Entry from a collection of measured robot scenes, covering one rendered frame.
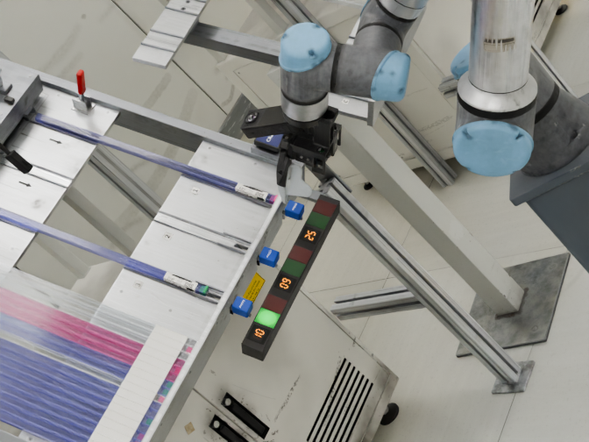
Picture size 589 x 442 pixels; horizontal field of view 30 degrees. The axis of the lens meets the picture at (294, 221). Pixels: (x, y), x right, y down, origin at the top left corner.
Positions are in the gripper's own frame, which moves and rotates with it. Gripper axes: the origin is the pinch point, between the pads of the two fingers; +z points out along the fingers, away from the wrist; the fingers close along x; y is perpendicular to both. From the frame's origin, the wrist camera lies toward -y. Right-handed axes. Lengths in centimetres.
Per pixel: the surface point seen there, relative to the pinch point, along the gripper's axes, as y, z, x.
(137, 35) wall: -132, 157, 145
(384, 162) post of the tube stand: 6.6, 29.5, 31.1
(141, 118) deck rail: -35.7, 10.1, 8.0
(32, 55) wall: -151, 138, 107
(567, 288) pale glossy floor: 50, 58, 36
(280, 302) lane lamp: 5.4, 10.9, -18.2
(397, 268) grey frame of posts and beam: 17.9, 33.1, 10.0
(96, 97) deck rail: -45.5, 8.9, 8.4
